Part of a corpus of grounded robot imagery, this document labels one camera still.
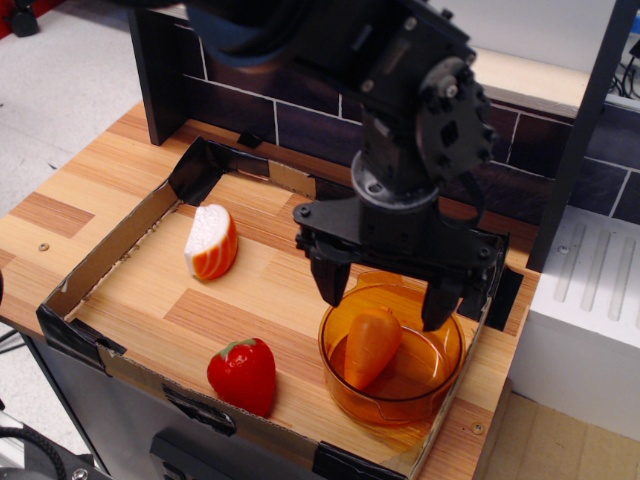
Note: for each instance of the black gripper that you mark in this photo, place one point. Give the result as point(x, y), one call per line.
point(393, 222)

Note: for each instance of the red toy strawberry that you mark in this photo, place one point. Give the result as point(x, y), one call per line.
point(243, 374)

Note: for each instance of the black object top left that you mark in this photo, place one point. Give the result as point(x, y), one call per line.
point(18, 17)

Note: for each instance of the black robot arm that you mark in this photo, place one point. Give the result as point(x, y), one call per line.
point(424, 125)

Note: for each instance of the dark tile backsplash shelf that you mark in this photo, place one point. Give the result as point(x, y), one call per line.
point(180, 81)

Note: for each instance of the orange transparent plastic pot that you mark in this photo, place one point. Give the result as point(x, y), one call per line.
point(415, 382)

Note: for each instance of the white orange salmon sushi toy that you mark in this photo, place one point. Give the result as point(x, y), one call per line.
point(212, 243)

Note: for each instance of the orange toy carrot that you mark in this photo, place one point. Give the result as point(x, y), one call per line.
point(374, 337)

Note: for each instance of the cardboard fence with black tape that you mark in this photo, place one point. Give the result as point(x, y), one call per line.
point(129, 332)

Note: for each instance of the white ribbed sink drainboard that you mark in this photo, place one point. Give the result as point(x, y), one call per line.
point(579, 349)

